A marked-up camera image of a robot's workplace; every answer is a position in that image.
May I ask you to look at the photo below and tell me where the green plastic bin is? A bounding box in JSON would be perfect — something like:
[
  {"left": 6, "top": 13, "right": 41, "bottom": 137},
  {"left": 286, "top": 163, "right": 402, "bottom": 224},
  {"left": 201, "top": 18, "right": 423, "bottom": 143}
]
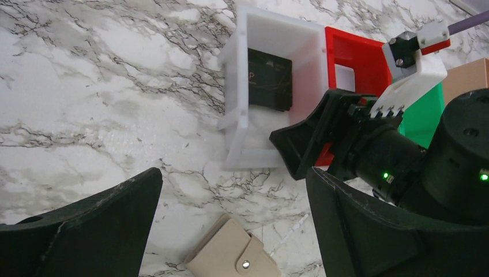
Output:
[{"left": 398, "top": 83, "right": 445, "bottom": 148}]

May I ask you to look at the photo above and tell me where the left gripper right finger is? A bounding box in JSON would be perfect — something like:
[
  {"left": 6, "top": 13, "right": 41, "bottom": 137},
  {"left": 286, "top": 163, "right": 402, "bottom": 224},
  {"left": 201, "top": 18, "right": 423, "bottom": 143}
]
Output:
[{"left": 306, "top": 168, "right": 488, "bottom": 276}]

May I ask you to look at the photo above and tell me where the white plastic bin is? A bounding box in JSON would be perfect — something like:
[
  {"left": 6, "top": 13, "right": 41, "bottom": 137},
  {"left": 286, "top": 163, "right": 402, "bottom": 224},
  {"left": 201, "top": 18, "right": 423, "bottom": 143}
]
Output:
[{"left": 217, "top": 5, "right": 328, "bottom": 170}]

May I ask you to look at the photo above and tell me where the red plastic bin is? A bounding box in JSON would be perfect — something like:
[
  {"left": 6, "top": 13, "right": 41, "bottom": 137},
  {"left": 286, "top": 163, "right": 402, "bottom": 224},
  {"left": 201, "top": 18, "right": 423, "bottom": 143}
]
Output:
[{"left": 315, "top": 25, "right": 394, "bottom": 168}]

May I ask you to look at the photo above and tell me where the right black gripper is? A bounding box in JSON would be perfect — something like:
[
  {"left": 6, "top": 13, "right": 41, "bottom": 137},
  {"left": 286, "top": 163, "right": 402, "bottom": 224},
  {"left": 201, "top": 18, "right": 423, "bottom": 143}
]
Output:
[{"left": 269, "top": 89, "right": 404, "bottom": 180}]

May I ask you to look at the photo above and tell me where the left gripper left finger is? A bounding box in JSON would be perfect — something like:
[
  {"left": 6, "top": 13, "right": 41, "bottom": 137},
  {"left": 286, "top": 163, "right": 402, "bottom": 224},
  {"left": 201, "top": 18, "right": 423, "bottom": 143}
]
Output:
[{"left": 1, "top": 167, "right": 163, "bottom": 276}]

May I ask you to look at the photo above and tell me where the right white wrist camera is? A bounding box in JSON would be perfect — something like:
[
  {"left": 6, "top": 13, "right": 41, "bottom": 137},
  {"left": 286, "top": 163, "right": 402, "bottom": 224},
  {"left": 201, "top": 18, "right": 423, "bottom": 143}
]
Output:
[{"left": 370, "top": 21, "right": 450, "bottom": 118}]

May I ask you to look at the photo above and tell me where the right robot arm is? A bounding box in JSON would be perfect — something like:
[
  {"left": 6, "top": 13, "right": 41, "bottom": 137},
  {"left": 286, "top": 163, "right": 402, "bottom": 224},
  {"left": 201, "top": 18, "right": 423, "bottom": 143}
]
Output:
[{"left": 269, "top": 89, "right": 488, "bottom": 225}]

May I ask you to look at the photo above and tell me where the beige card holder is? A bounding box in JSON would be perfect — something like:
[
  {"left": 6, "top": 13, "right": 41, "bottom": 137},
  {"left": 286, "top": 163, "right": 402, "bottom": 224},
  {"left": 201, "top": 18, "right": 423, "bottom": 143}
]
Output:
[{"left": 185, "top": 214, "right": 281, "bottom": 277}]

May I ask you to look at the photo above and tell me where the orange mesh file organizer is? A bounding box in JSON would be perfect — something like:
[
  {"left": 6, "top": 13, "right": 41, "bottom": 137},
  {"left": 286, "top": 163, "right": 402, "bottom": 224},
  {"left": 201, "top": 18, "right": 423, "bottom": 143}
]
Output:
[{"left": 442, "top": 58, "right": 488, "bottom": 106}]

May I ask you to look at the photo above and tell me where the black credit card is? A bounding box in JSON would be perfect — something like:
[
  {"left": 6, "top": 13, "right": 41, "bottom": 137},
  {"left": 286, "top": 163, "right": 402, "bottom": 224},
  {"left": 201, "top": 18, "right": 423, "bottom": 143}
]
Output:
[{"left": 247, "top": 48, "right": 292, "bottom": 112}]

